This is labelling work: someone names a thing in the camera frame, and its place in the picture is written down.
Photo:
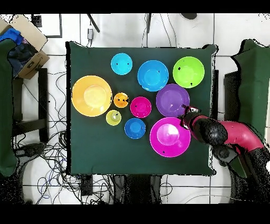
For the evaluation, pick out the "small red plastic bowl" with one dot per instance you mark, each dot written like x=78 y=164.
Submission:
x=141 y=109

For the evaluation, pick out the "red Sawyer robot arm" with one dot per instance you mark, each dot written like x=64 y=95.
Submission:
x=240 y=133

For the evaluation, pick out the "purple plastic bowl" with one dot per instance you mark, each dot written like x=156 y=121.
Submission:
x=168 y=99

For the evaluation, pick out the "large pink plastic bowl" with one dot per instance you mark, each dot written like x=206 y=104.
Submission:
x=168 y=145

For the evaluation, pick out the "green plastic bowl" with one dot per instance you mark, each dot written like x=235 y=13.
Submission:
x=188 y=69

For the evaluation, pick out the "medium blue plastic bowl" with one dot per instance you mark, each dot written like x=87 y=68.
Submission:
x=153 y=76

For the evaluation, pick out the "small dark blue bowl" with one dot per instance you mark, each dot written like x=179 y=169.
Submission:
x=134 y=129

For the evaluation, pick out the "orange plastic cup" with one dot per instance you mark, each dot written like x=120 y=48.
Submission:
x=120 y=104

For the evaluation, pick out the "small light blue bowl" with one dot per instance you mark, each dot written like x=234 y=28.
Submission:
x=122 y=68

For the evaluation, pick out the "yellow plastic cup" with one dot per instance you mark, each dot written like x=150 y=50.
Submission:
x=110 y=119

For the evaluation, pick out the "dark green cloth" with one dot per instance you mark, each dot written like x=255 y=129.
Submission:
x=5 y=105
x=253 y=69

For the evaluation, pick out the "black tripod leg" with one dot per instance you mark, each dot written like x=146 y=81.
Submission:
x=148 y=22
x=93 y=23

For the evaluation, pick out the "large orange plastic bowl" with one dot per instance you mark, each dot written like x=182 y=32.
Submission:
x=90 y=97

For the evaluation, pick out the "dark green tablecloth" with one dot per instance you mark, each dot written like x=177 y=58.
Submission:
x=95 y=148

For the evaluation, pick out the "grey power adapter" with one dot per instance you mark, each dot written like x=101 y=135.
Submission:
x=90 y=33

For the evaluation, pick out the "black power strip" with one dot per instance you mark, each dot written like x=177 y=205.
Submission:
x=87 y=186

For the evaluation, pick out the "dark fabric bundle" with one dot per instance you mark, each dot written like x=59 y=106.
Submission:
x=21 y=55

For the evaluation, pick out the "cardboard box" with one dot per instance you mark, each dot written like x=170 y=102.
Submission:
x=27 y=29

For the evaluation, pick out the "bright blue cloth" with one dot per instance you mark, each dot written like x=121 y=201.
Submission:
x=10 y=34

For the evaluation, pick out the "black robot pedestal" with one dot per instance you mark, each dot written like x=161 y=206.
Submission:
x=137 y=188

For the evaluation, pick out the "black metal frame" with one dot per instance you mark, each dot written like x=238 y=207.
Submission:
x=43 y=95

